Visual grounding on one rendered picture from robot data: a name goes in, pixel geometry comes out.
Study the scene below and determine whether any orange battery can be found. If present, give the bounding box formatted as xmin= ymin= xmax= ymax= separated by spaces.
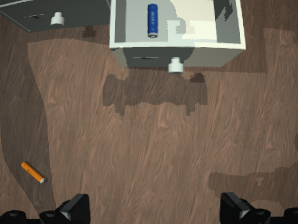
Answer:
xmin=21 ymin=161 xmax=45 ymax=184

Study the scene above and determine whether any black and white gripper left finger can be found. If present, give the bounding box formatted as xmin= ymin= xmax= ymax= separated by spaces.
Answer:
xmin=0 ymin=193 xmax=91 ymax=224

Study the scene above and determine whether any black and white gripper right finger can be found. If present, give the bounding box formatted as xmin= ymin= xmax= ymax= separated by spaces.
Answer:
xmin=219 ymin=192 xmax=298 ymax=224

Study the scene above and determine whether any grey small chest of drawers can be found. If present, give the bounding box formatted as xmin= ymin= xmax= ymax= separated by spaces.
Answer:
xmin=0 ymin=0 xmax=111 ymax=33

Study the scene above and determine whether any blue aa battery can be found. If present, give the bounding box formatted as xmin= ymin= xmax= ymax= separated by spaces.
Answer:
xmin=148 ymin=4 xmax=158 ymax=38

